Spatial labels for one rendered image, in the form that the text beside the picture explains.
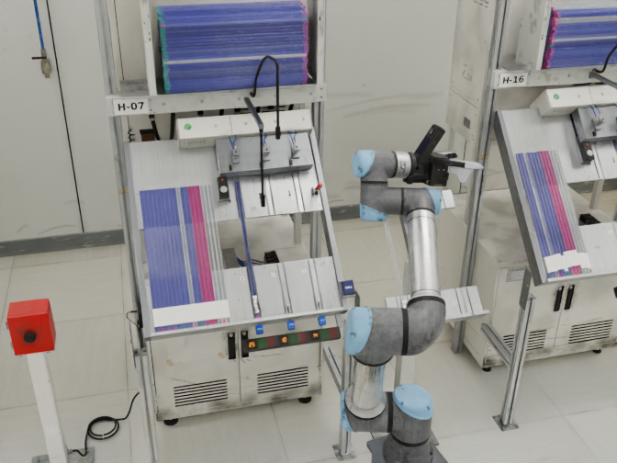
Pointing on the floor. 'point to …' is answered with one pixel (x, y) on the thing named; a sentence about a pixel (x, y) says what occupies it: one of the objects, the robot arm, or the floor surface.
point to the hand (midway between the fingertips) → (471, 159)
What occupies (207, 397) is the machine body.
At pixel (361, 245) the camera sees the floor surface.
